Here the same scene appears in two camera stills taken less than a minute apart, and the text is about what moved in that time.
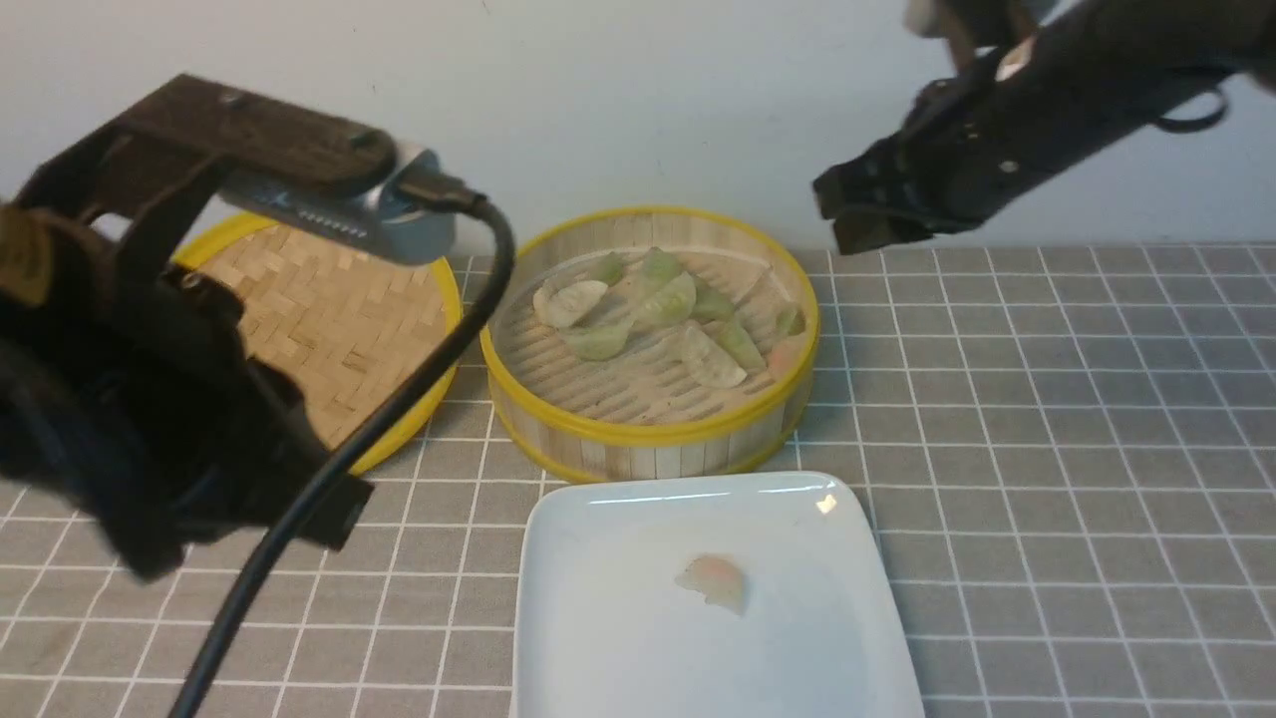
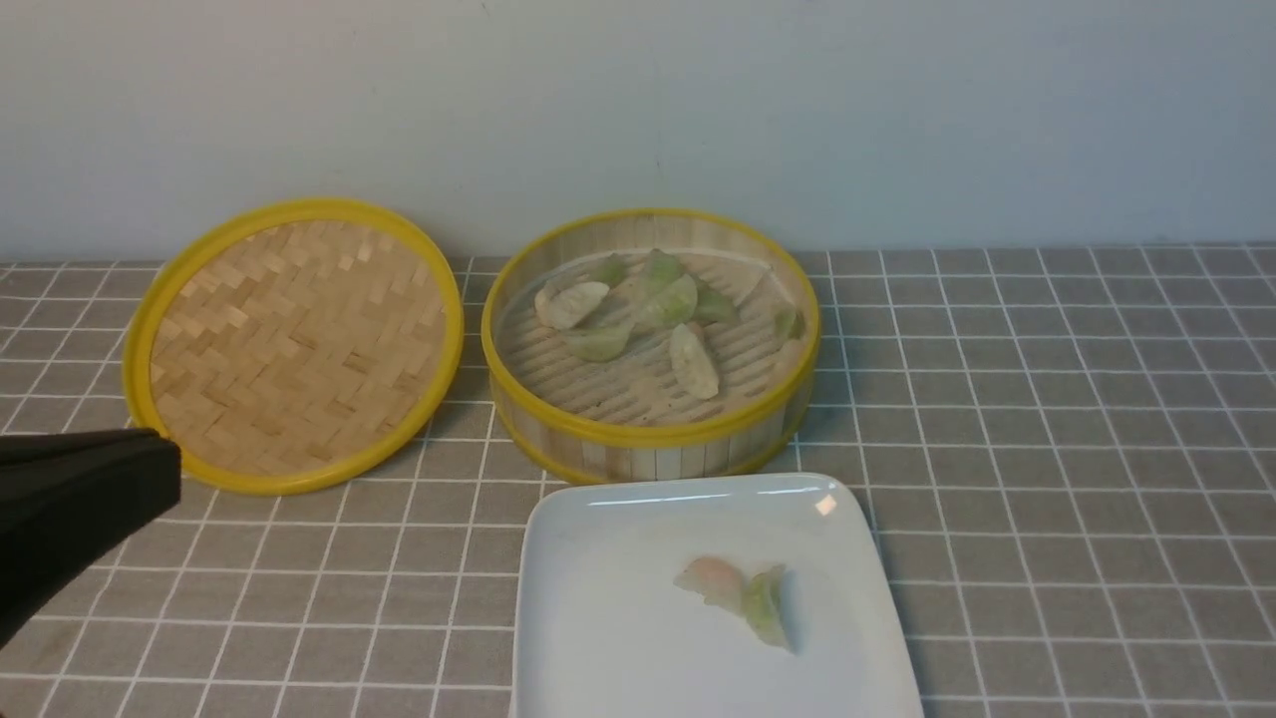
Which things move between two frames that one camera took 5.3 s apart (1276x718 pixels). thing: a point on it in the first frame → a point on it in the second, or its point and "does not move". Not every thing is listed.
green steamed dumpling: [740, 343] → [765, 606]
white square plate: [604, 630] does not move
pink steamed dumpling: [720, 581] does not move
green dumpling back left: [609, 267] does not move
